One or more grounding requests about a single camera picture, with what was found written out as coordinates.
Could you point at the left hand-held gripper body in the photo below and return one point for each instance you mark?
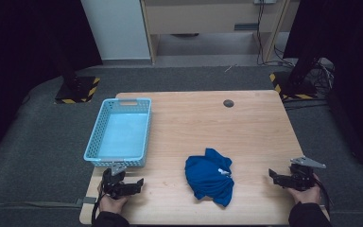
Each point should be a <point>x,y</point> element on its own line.
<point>113,184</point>

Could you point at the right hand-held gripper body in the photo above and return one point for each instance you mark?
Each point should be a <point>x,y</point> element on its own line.
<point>301,179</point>

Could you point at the blue t-shirt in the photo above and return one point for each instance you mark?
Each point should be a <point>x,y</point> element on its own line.
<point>208,179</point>

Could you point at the person's right hand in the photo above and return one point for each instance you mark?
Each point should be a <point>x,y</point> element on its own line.
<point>308,196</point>

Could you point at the person's left hand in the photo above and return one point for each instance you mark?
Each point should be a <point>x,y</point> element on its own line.
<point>113,205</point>

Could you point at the light blue plastic basket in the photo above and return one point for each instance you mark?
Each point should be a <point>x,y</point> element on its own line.
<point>123,135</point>

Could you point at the striped stand base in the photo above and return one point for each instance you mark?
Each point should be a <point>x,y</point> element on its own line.
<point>296,91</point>
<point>78,93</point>

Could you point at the round grey table grommet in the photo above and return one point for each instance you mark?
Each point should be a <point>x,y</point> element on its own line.
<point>228,103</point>

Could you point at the black stand pole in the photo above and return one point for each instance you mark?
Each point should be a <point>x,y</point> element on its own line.
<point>301,71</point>
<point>69,72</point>

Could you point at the black curtain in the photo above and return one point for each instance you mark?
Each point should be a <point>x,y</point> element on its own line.
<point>353,63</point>
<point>19,56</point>

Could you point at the white cabinet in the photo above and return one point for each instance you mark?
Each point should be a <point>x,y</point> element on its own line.
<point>116,28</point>

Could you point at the light wooden desk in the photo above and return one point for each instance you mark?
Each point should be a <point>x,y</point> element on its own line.
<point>195,17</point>

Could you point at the grey table edge bracket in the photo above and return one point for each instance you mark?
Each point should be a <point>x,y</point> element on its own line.
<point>88,200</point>

